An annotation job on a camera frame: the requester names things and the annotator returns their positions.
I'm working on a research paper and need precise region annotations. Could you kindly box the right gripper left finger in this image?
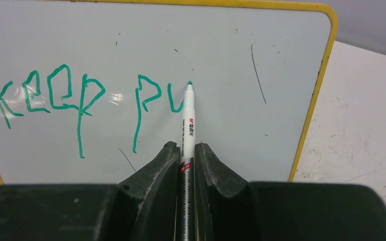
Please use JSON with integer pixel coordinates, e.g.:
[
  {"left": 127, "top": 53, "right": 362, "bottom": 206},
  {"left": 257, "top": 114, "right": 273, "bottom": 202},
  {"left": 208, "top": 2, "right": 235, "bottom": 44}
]
[{"left": 0, "top": 141, "right": 180, "bottom": 240}]

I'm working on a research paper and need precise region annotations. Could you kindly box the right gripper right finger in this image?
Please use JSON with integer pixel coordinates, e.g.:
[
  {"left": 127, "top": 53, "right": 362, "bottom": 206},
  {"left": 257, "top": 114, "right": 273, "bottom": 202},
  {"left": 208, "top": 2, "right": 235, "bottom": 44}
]
[{"left": 195, "top": 143, "right": 386, "bottom": 240}]

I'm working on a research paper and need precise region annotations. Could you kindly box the white marker pen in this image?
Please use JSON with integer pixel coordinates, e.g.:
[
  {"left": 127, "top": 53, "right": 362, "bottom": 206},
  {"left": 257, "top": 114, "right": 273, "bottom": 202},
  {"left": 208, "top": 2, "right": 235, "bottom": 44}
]
[{"left": 175, "top": 81, "right": 196, "bottom": 240}]

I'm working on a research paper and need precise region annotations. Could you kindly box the yellow framed whiteboard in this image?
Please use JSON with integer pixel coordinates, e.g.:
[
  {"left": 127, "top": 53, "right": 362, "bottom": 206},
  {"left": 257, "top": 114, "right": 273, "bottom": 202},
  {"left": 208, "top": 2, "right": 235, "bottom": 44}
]
[{"left": 0, "top": 1, "right": 338, "bottom": 184}]

